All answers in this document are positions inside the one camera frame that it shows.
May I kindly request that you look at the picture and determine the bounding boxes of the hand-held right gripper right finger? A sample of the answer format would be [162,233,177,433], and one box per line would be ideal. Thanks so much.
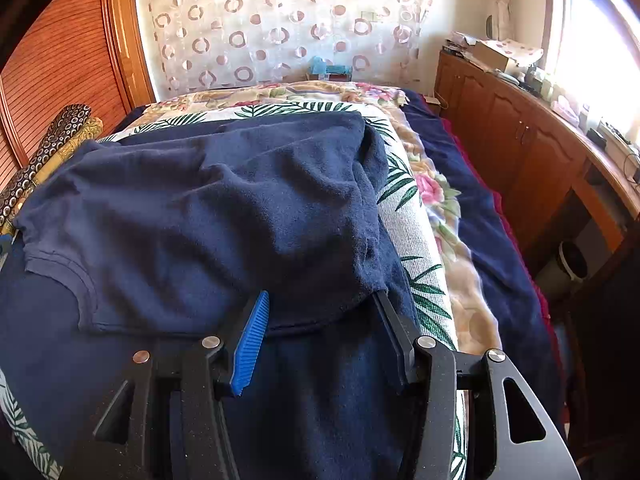
[372,290,581,480]

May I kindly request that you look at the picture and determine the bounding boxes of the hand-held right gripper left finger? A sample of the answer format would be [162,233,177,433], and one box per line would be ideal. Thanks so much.
[60,290,271,480]

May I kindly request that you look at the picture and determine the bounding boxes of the navy printed T-shirt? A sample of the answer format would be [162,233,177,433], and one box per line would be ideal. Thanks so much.
[0,111,426,480]

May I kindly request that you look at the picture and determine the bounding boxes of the leaf print bed sheet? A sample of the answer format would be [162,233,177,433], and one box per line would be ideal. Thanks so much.
[0,100,468,480]

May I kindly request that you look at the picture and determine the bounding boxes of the floral blanket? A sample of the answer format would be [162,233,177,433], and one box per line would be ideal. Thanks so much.
[165,80,501,361]

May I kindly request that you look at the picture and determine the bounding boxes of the navy blanket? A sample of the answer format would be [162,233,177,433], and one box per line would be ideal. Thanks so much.
[400,89,568,433]

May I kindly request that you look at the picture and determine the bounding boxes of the white round bin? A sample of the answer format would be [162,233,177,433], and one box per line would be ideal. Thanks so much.
[535,240,591,302]

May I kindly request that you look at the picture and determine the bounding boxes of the wooden sideboard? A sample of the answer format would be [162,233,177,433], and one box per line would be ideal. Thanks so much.
[434,47,640,283]

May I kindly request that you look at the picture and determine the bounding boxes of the gold patterned cloth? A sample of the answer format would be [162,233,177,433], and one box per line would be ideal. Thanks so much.
[0,117,104,237]

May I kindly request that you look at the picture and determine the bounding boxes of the dark patterned pillow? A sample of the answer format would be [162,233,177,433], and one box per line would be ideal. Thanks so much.
[0,104,93,226]

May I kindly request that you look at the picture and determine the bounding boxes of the small blue box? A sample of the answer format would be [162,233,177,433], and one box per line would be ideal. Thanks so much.
[306,56,354,83]

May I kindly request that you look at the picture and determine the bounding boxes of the pink wipes pack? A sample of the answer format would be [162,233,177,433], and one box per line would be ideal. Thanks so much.
[552,95,584,124]

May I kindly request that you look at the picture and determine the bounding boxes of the white power strip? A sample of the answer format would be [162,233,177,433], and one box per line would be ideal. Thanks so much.
[597,120,640,157]

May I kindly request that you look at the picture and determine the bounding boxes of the cardboard box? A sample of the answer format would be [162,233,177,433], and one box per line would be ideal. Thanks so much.
[472,40,526,74]

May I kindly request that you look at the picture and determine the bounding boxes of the pink dotted cloth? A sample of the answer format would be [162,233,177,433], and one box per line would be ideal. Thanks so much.
[495,35,544,68]

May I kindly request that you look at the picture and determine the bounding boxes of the circle patterned sheer curtain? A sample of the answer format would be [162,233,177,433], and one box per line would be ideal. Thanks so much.
[134,0,437,100]

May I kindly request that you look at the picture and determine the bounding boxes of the wooden slatted wardrobe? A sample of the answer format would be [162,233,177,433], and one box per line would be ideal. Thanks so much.
[0,0,157,196]

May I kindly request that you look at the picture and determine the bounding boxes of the window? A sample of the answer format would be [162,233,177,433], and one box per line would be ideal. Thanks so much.
[542,0,640,153]

